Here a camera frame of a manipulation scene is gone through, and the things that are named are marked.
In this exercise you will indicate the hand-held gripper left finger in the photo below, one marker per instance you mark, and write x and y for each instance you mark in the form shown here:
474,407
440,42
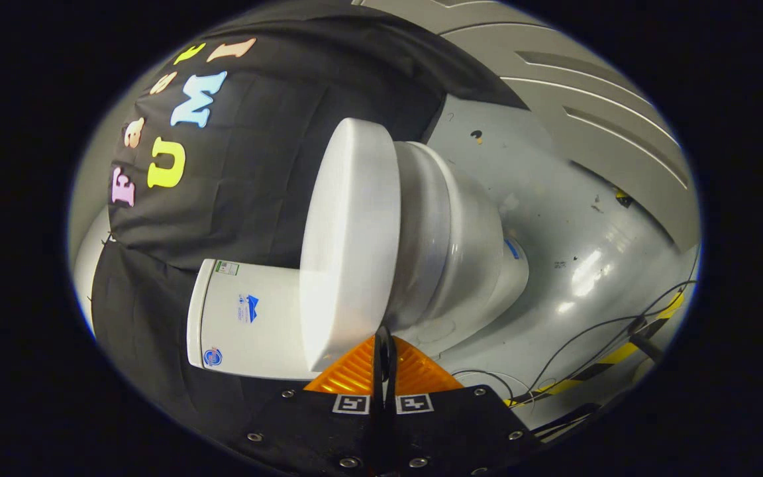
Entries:
328,437

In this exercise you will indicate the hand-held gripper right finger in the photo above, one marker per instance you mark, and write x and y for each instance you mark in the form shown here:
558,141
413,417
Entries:
448,430

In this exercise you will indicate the white toilet bowl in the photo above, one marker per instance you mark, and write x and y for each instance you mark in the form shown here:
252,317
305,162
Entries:
481,252

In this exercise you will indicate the white toilet seat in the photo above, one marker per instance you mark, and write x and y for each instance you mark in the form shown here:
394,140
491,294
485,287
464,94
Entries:
422,218

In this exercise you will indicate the yellow black floor tape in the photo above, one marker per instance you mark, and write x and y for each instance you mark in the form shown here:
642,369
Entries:
610,358

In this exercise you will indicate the black backdrop cloth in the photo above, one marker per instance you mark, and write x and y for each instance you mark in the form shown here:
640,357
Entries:
262,185

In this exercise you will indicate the white cabinet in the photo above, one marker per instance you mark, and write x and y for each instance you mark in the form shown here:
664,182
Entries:
593,112

